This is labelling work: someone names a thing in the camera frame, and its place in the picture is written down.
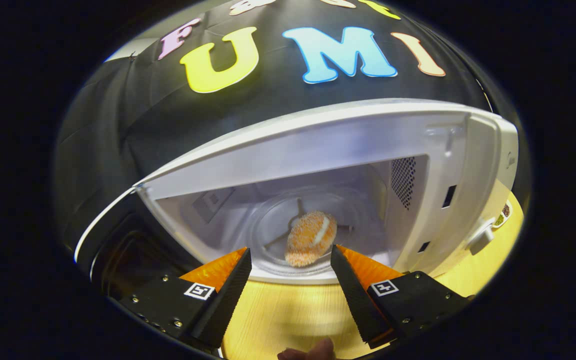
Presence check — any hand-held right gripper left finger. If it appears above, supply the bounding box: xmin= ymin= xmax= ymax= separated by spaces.
xmin=118 ymin=246 xmax=253 ymax=350

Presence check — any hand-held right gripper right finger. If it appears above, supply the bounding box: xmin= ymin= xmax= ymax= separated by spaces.
xmin=330 ymin=244 xmax=474 ymax=350

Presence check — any white microwave oven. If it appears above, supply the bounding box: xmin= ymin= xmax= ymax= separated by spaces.
xmin=73 ymin=98 xmax=520 ymax=303

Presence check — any glass turntable plate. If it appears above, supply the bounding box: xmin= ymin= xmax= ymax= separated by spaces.
xmin=247 ymin=192 xmax=369 ymax=277

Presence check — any white divided snack plate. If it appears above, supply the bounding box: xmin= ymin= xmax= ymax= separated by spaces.
xmin=490 ymin=200 xmax=514 ymax=230

